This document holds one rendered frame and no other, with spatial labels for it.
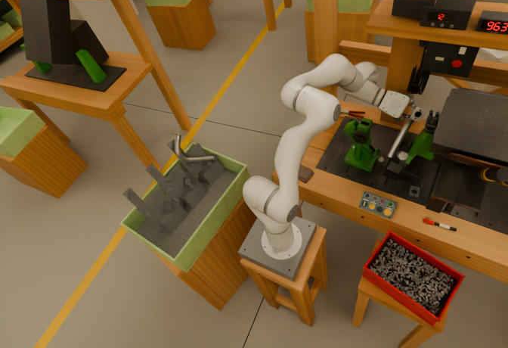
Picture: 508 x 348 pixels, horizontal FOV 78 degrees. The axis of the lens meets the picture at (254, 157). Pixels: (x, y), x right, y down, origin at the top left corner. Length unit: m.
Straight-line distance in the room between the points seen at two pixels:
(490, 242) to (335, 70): 0.98
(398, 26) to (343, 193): 0.78
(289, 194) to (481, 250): 0.86
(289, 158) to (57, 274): 2.55
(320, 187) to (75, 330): 2.12
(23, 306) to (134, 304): 0.98
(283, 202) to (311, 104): 0.35
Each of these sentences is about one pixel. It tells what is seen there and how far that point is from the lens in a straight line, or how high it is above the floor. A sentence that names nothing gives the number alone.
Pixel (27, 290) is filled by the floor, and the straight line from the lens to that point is 3.40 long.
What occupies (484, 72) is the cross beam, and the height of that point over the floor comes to 1.25.
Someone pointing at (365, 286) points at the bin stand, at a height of 0.80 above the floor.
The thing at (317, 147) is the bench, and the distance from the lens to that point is 1.84.
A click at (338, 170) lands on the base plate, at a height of 0.90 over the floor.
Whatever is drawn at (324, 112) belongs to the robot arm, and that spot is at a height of 1.57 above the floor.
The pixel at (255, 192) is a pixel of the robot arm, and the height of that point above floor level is 1.33.
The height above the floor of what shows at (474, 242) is 0.90.
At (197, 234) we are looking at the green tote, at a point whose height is 0.93.
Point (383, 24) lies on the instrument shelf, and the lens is 1.50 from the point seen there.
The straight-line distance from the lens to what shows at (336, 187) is 1.66.
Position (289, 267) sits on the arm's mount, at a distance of 1.48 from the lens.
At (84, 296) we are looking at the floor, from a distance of 3.02.
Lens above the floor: 2.30
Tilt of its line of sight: 50 degrees down
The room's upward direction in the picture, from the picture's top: 18 degrees counter-clockwise
